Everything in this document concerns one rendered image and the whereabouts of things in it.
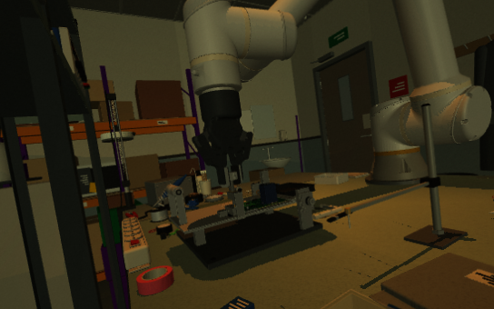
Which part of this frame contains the white wall sink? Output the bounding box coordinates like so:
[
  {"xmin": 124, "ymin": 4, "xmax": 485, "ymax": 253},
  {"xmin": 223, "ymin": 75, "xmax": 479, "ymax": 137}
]
[{"xmin": 261, "ymin": 145, "xmax": 292, "ymax": 170}]

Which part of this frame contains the orange and purple shelf unit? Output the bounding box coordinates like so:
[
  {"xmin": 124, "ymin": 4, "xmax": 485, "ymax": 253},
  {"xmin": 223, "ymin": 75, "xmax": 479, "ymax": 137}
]
[{"xmin": 0, "ymin": 65, "xmax": 207, "ymax": 284}]

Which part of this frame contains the grey tilting workholder frame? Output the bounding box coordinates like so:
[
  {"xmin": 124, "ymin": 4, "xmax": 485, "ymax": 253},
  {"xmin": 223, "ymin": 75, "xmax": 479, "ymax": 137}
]
[{"xmin": 177, "ymin": 188, "xmax": 304, "ymax": 248}]

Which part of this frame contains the red wall sign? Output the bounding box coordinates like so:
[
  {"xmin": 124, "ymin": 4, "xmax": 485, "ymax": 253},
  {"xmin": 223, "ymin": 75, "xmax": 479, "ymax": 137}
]
[{"xmin": 388, "ymin": 75, "xmax": 410, "ymax": 100}]

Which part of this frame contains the grey pivot post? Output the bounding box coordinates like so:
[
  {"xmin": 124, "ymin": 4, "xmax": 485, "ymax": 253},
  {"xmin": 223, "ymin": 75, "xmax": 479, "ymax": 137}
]
[
  {"xmin": 167, "ymin": 184, "xmax": 189, "ymax": 227},
  {"xmin": 295, "ymin": 186, "xmax": 317, "ymax": 232}
]

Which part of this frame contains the beige power strip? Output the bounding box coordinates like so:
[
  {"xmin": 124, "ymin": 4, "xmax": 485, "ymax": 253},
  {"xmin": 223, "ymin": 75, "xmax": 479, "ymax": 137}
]
[{"xmin": 121, "ymin": 215, "xmax": 152, "ymax": 272}]

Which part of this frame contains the white cup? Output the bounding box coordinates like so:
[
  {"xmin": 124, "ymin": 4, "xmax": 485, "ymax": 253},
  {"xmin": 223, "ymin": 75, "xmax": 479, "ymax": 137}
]
[{"xmin": 197, "ymin": 177, "xmax": 212, "ymax": 198}]

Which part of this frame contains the green wall sign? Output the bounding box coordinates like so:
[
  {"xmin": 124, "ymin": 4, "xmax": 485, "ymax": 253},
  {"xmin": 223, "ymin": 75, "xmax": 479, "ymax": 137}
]
[{"xmin": 327, "ymin": 26, "xmax": 350, "ymax": 50}]

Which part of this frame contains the green controller board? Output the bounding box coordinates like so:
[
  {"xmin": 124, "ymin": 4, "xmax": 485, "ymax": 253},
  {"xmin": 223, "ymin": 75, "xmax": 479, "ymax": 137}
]
[{"xmin": 242, "ymin": 195, "xmax": 284, "ymax": 212}]

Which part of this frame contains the small brown cardboard box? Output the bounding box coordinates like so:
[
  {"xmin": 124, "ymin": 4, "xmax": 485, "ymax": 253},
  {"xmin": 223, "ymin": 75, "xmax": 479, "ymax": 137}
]
[{"xmin": 97, "ymin": 100, "xmax": 136, "ymax": 123}]

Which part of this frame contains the grey thumbscrew clamp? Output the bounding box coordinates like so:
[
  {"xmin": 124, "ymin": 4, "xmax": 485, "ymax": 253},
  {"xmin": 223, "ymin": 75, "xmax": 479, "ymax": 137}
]
[{"xmin": 225, "ymin": 165, "xmax": 247, "ymax": 219}]

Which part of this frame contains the red tape roll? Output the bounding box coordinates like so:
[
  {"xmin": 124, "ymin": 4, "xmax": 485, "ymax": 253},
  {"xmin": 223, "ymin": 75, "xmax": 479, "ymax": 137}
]
[{"xmin": 135, "ymin": 264, "xmax": 175, "ymax": 297}]

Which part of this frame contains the large brown cardboard box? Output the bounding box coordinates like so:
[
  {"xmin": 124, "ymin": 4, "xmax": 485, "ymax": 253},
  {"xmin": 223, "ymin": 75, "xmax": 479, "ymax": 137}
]
[{"xmin": 134, "ymin": 79, "xmax": 187, "ymax": 121}]

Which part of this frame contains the white wall board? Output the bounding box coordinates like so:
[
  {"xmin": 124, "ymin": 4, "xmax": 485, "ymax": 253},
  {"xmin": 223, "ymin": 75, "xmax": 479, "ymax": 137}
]
[{"xmin": 240, "ymin": 104, "xmax": 279, "ymax": 145}]

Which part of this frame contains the grey solder spool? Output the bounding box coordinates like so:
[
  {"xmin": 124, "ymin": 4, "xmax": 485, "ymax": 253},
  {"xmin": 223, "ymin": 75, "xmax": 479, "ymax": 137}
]
[{"xmin": 149, "ymin": 208, "xmax": 171, "ymax": 224}]

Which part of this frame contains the brown cardboard box with label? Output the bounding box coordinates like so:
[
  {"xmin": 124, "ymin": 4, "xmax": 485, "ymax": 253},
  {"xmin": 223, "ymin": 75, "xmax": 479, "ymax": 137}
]
[{"xmin": 380, "ymin": 252, "xmax": 494, "ymax": 309}]

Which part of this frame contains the black workholder base plate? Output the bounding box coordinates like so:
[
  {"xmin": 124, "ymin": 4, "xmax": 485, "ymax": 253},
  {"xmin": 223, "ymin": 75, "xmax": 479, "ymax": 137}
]
[{"xmin": 175, "ymin": 208, "xmax": 324, "ymax": 271}]

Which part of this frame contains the dark brown door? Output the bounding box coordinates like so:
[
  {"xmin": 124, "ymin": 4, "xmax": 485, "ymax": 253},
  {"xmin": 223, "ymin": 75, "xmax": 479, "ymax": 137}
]
[{"xmin": 312, "ymin": 41, "xmax": 380, "ymax": 175}]

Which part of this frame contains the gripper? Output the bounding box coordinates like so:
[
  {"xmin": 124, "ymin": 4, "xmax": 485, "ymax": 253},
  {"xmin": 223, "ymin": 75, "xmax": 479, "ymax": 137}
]
[{"xmin": 192, "ymin": 87, "xmax": 255, "ymax": 187}]

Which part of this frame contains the tan open box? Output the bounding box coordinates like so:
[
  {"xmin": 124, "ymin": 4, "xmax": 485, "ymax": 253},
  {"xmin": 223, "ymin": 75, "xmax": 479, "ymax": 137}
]
[{"xmin": 320, "ymin": 288, "xmax": 386, "ymax": 309}]

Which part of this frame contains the blue box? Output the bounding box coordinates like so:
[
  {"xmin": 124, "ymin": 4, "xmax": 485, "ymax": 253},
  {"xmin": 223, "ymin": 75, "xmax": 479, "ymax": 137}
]
[{"xmin": 220, "ymin": 295, "xmax": 256, "ymax": 309}]

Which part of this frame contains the dark metal rack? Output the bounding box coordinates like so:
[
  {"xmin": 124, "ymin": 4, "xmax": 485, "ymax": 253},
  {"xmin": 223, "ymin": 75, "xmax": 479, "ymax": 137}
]
[{"xmin": 0, "ymin": 0, "xmax": 129, "ymax": 309}]

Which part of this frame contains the grey stand with rod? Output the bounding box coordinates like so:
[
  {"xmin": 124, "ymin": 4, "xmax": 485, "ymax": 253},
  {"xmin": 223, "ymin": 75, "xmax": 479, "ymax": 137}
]
[{"xmin": 312, "ymin": 103, "xmax": 469, "ymax": 251}]

